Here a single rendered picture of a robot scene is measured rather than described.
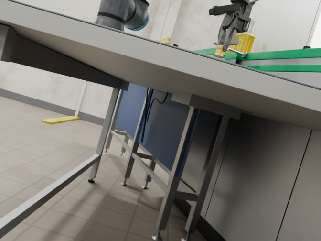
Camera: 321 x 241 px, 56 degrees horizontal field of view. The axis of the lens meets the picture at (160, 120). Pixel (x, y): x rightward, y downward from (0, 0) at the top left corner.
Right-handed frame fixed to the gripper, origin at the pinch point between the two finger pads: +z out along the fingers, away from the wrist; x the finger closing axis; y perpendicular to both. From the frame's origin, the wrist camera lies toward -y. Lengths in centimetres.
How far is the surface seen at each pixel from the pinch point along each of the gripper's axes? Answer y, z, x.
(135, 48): -47, 19, -60
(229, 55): 15.8, -2.9, 19.8
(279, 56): 18.0, -1.9, -12.0
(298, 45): 34.2, -12.2, -1.8
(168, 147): 8, 49, 41
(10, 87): -112, 70, 430
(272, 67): 17.9, 2.5, -10.2
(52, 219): -42, 92, 33
